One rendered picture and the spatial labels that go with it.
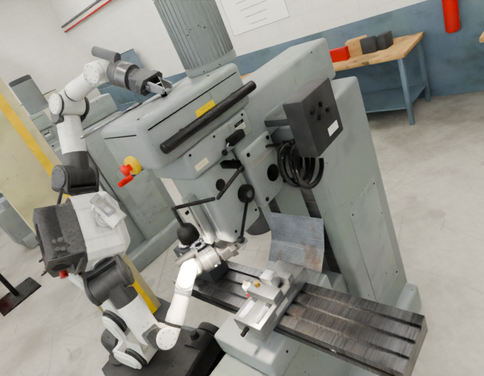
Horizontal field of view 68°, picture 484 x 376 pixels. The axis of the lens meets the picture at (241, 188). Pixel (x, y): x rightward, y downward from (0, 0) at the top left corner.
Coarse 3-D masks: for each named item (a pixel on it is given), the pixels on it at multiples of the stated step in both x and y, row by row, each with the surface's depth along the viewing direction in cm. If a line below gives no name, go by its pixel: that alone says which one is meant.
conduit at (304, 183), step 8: (272, 144) 138; (280, 144) 136; (288, 144) 140; (280, 152) 137; (296, 152) 129; (280, 160) 134; (296, 160) 129; (304, 160) 146; (312, 160) 142; (320, 160) 141; (280, 168) 135; (296, 168) 129; (312, 168) 143; (320, 168) 142; (288, 176) 136; (296, 176) 131; (304, 176) 145; (312, 176) 143; (320, 176) 141; (296, 184) 139; (304, 184) 134; (312, 184) 138
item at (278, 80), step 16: (288, 48) 179; (304, 48) 163; (320, 48) 165; (272, 64) 161; (288, 64) 150; (304, 64) 157; (320, 64) 166; (256, 80) 147; (272, 80) 143; (288, 80) 150; (304, 80) 158; (256, 96) 136; (272, 96) 143; (288, 96) 150; (256, 112) 136; (272, 112) 143; (256, 128) 137; (272, 128) 144; (240, 144) 131
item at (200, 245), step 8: (200, 240) 183; (176, 248) 188; (184, 248) 184; (192, 248) 179; (200, 248) 176; (224, 264) 186; (208, 272) 178; (216, 272) 182; (208, 280) 184; (216, 280) 182
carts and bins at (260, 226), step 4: (260, 208) 350; (260, 212) 351; (260, 216) 353; (264, 216) 355; (256, 220) 355; (260, 220) 355; (264, 220) 357; (252, 224) 358; (256, 224) 358; (260, 224) 358; (264, 224) 359; (248, 228) 365; (252, 228) 362; (256, 228) 361; (260, 228) 360; (264, 228) 361; (268, 228) 363; (248, 232) 371; (252, 232) 366; (256, 232) 364; (260, 232) 363; (264, 232) 363
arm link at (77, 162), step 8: (72, 152) 137; (80, 152) 138; (64, 160) 138; (72, 160) 137; (80, 160) 138; (88, 160) 142; (72, 168) 135; (80, 168) 137; (88, 168) 140; (72, 176) 134; (80, 176) 136; (88, 176) 140; (72, 184) 135; (80, 184) 138; (88, 184) 142
